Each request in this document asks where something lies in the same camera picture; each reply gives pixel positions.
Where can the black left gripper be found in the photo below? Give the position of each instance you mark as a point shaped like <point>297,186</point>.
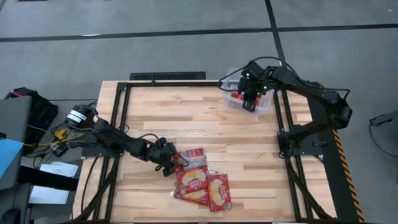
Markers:
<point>161,155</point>

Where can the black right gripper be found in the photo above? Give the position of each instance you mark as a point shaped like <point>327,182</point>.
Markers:
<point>255,87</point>

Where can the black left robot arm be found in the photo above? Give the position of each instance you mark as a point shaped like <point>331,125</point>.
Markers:
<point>118,137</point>

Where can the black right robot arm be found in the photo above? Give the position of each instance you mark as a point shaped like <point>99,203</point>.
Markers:
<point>311,90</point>

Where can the clear plastic bin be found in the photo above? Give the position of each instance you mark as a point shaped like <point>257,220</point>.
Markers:
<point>231,104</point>

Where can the white paper sheet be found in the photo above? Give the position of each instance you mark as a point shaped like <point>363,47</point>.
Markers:
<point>48,195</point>
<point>60,169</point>

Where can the black strip with hazard stripes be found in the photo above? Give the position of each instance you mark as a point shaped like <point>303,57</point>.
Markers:
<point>332,174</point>

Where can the black equipment case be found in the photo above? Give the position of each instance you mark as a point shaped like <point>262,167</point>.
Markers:
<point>43,115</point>

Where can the grey stand foot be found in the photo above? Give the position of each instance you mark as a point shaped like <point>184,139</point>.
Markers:
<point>385,117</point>

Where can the blue paper sheet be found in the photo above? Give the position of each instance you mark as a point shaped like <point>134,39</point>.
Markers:
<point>7,152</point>

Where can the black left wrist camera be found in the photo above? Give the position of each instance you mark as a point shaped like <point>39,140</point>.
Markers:
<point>161,142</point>

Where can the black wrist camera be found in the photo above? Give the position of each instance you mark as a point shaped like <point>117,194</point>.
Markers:
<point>254,68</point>
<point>161,142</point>

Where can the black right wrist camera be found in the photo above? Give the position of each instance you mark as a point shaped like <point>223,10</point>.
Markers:
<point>254,68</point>

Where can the black aluminium table frame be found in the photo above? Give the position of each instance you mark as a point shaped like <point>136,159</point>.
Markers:
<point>174,84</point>

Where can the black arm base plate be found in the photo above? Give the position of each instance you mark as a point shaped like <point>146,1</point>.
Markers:
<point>308,146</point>
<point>99,152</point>

